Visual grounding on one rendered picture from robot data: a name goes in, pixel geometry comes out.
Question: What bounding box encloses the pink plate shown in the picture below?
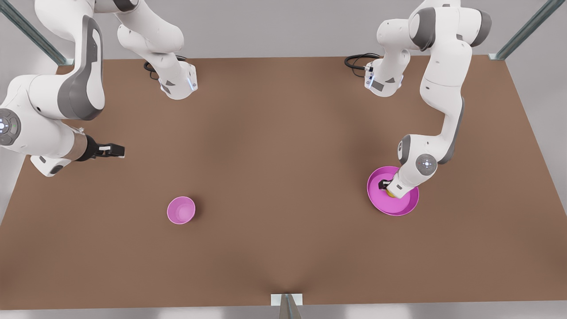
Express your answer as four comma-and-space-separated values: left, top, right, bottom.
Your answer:
367, 166, 419, 217

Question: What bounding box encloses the silver frame post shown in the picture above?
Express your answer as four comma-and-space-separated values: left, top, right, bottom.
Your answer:
271, 293, 303, 319
488, 0, 567, 61
0, 0, 74, 66

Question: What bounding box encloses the pink bowl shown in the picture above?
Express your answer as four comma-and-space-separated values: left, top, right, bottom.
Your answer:
167, 196, 196, 225

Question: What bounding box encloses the black cable loop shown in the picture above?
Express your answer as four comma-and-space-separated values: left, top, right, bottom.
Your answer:
144, 55, 187, 81
344, 53, 382, 78

